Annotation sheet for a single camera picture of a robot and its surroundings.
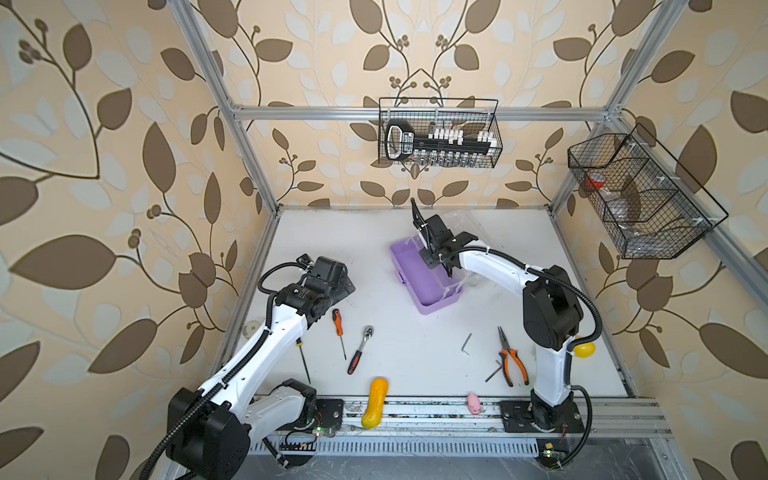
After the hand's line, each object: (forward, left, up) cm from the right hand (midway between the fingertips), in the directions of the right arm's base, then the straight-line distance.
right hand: (436, 250), depth 94 cm
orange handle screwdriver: (-16, +32, -10) cm, 37 cm away
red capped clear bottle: (+12, -48, +18) cm, 52 cm away
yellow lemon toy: (-30, -38, -7) cm, 49 cm away
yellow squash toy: (-44, +20, -7) cm, 49 cm away
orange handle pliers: (-30, -17, -10) cm, 36 cm away
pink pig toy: (-42, -6, -10) cm, 44 cm away
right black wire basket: (-6, -50, +24) cm, 56 cm away
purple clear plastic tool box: (-9, +2, -9) cm, 13 cm away
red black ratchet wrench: (-22, +22, -10) cm, 33 cm away
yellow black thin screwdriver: (-25, +42, -11) cm, 50 cm away
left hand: (-15, +29, +4) cm, 33 cm away
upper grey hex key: (-28, -5, -11) cm, 30 cm away
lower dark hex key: (-33, -15, -11) cm, 38 cm away
